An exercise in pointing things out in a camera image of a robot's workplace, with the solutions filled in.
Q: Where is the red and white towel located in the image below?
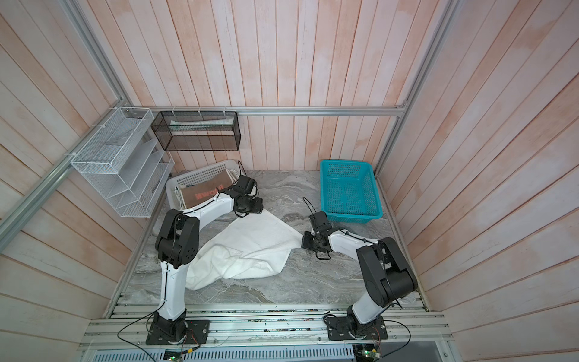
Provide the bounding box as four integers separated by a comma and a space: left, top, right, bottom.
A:
176, 170, 232, 210

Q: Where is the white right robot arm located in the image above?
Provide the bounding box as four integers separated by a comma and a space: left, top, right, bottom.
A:
302, 211, 419, 334

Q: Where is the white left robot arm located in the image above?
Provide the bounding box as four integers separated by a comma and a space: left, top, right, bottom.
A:
152, 175, 263, 344

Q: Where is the white plastic laundry basket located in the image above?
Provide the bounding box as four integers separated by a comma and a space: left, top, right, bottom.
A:
166, 160, 241, 209

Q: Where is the teal plastic basket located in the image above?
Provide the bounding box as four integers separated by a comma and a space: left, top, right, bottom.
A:
320, 159, 383, 223

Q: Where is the black mesh wall basket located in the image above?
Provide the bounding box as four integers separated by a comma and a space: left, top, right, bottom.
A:
152, 110, 241, 152

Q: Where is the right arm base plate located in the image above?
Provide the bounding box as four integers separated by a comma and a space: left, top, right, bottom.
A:
323, 314, 388, 341

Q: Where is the white wire mesh shelf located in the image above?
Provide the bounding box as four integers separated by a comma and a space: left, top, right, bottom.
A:
72, 107, 174, 218

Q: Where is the aluminium wall rail back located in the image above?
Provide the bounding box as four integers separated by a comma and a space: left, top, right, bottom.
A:
143, 106, 406, 116

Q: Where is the aluminium wall rail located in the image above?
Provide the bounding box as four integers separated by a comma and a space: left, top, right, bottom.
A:
1, 99, 128, 252
143, 106, 406, 116

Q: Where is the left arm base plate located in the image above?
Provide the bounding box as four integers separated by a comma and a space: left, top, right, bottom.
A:
146, 315, 210, 345

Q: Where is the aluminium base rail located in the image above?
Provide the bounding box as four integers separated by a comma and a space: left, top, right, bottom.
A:
79, 303, 453, 350

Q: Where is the aluminium wall rail left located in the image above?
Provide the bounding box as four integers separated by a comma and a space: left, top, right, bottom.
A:
1, 99, 128, 252

